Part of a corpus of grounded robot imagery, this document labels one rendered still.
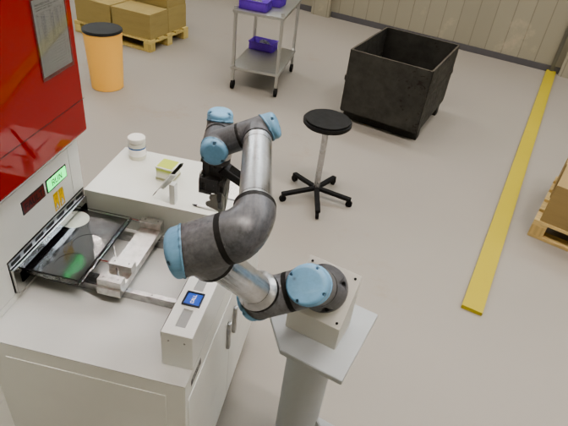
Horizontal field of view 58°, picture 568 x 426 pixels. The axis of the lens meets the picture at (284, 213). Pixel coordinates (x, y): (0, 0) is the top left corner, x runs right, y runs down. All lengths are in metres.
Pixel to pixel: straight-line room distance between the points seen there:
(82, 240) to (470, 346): 2.07
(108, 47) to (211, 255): 4.15
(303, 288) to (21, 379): 0.95
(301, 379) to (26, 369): 0.87
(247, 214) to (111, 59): 4.18
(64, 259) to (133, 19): 4.71
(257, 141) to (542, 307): 2.54
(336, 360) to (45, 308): 0.94
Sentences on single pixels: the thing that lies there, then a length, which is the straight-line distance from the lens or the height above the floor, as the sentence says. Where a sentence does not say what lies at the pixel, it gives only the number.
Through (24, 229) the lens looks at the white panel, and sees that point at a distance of 1.80.
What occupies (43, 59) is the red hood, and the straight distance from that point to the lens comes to 1.65.
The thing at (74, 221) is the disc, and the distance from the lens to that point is 2.01.
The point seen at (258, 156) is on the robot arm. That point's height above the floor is 1.48.
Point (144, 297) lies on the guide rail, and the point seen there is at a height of 0.85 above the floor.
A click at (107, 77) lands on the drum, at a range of 5.20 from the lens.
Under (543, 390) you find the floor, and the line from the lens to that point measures 3.03.
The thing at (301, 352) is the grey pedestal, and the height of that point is 0.82.
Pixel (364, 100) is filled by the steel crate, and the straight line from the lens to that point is 4.83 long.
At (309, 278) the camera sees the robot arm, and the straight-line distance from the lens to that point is 1.40.
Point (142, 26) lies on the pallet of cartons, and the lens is 6.27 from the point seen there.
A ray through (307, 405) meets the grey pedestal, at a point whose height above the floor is 0.48.
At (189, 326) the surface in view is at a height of 0.96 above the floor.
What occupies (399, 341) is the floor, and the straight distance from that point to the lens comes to 2.89.
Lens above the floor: 2.09
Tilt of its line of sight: 36 degrees down
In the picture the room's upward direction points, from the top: 7 degrees clockwise
